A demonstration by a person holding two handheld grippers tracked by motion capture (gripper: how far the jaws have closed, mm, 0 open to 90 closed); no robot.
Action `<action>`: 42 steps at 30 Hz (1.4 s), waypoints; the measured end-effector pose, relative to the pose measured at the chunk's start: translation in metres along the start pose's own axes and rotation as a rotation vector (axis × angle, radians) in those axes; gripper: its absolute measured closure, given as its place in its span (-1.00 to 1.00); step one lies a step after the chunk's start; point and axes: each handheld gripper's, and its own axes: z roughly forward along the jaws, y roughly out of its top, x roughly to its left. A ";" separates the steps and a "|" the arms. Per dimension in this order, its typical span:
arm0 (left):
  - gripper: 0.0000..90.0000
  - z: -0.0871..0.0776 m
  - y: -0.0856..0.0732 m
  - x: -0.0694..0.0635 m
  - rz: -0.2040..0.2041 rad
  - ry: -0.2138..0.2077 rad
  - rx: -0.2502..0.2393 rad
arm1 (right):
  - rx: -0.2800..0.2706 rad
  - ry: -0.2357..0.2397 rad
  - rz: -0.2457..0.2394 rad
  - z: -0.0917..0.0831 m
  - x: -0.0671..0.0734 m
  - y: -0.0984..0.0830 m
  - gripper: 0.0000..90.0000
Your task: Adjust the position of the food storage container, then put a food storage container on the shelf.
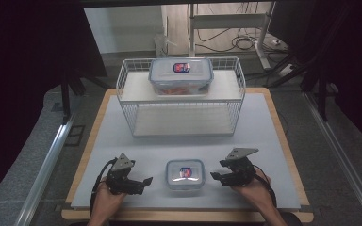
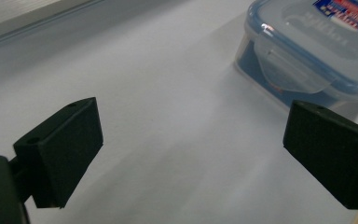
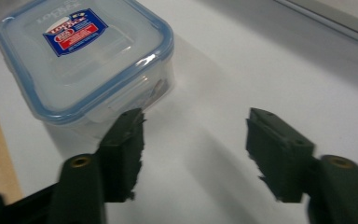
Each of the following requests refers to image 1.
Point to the person's right hand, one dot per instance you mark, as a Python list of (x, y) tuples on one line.
[(251, 193)]

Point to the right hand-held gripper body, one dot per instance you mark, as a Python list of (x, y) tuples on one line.
[(240, 166)]

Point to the white power strip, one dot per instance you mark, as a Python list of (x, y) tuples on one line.
[(279, 44)]

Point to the small clear lidded food container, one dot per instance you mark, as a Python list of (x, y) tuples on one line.
[(176, 175)]

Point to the black tripod stand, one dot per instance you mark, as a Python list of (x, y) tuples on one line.
[(311, 75)]

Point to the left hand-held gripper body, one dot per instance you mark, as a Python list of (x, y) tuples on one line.
[(121, 179)]

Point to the white metal desk frame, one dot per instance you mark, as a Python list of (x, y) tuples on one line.
[(229, 21)]

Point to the aluminium floor rail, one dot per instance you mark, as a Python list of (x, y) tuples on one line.
[(342, 157), (44, 175)]

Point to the large clear lidded food container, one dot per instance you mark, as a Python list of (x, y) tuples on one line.
[(166, 77)]

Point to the person's left hand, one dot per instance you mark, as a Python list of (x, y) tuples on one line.
[(106, 201)]

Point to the black curtain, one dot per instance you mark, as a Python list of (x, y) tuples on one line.
[(22, 78), (358, 62)]

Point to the black metal stand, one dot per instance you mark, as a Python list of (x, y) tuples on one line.
[(70, 84)]

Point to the wooden table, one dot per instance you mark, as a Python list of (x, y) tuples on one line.
[(81, 157)]

